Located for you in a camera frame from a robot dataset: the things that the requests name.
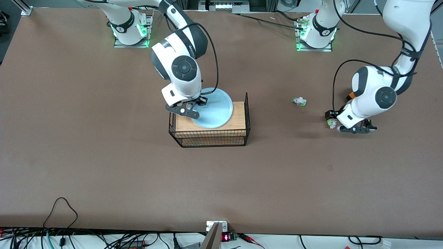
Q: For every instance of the orange button enclosure box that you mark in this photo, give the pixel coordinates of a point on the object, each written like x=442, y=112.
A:
x=352, y=94

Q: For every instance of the red push button switch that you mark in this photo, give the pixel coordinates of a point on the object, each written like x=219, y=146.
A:
x=332, y=123

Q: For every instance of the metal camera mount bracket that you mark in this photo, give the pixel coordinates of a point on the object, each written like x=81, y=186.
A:
x=214, y=235

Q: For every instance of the green push button switch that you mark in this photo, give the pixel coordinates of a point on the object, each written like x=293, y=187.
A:
x=300, y=101

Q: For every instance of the black power adapter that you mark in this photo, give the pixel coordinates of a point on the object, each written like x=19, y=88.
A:
x=133, y=244

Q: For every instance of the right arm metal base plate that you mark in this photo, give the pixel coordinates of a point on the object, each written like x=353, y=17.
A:
x=121, y=45

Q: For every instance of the light blue plate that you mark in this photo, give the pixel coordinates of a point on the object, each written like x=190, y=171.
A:
x=216, y=110

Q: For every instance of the aluminium frame profile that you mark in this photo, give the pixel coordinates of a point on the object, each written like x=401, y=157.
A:
x=26, y=10
x=437, y=52

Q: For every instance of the red digit display module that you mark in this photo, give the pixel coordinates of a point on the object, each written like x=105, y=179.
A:
x=226, y=237

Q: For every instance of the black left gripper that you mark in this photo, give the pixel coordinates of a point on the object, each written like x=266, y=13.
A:
x=333, y=114

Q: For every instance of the wooden board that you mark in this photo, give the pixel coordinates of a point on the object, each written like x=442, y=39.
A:
x=238, y=117

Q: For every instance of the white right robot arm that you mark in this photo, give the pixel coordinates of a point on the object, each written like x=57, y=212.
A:
x=183, y=83

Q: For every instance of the grey control box white label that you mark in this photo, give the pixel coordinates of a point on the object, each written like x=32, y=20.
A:
x=223, y=6

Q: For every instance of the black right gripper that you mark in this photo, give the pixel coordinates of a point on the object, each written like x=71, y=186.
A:
x=200, y=101

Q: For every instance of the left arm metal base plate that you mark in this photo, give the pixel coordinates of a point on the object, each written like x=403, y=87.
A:
x=311, y=49

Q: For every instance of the red test clip lead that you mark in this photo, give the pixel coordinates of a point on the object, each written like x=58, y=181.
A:
x=250, y=238

